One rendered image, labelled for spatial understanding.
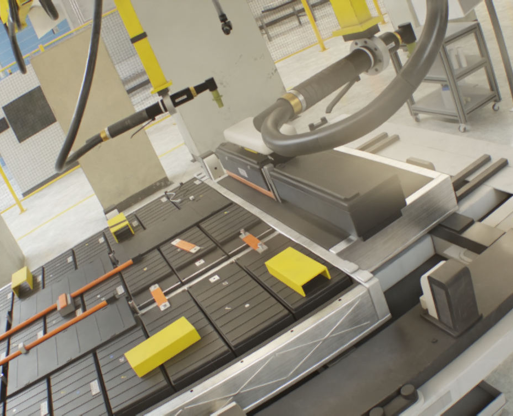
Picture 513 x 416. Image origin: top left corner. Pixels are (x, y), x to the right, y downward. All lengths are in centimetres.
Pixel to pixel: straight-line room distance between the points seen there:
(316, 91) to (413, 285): 66
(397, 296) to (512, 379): 87
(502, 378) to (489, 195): 82
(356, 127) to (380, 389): 54
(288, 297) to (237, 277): 20
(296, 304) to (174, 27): 481
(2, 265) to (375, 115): 529
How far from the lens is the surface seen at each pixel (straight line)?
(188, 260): 149
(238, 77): 589
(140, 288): 148
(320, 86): 96
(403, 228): 133
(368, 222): 121
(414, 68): 64
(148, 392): 108
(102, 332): 137
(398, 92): 63
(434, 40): 65
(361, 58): 106
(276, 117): 88
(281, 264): 119
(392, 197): 123
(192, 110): 574
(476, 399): 160
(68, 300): 161
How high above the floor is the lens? 160
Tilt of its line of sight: 21 degrees down
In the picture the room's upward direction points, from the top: 24 degrees counter-clockwise
